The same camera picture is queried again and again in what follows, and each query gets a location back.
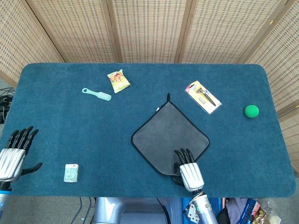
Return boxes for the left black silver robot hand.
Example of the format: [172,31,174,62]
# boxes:
[0,126,43,182]

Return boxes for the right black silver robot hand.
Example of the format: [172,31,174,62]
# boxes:
[171,147,205,192]

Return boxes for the grey and green cloth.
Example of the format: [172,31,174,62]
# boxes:
[130,93,210,176]

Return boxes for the playing cards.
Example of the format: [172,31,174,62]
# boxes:
[185,203,201,222]

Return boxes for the green tissue pack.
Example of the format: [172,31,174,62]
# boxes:
[64,163,79,183]

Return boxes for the blue printed box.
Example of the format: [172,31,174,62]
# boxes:
[235,198,261,224]

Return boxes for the grey robot torso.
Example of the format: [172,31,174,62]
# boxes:
[93,197,183,224]

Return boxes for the razor in yellow blister pack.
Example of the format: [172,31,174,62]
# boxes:
[185,80,223,115]

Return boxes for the green ball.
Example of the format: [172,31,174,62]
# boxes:
[244,105,260,119]

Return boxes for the clear plastic bag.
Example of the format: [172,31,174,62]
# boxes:
[259,198,284,224]

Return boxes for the teal table cloth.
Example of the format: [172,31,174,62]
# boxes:
[1,63,297,198]

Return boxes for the mint green brush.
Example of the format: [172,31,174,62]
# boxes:
[82,87,112,101]

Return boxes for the yellow snack packet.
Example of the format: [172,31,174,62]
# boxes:
[107,69,130,94]

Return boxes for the woven bamboo folding screen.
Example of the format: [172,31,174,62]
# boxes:
[0,0,299,175]

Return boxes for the black floor cables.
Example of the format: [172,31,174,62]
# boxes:
[0,87,15,124]

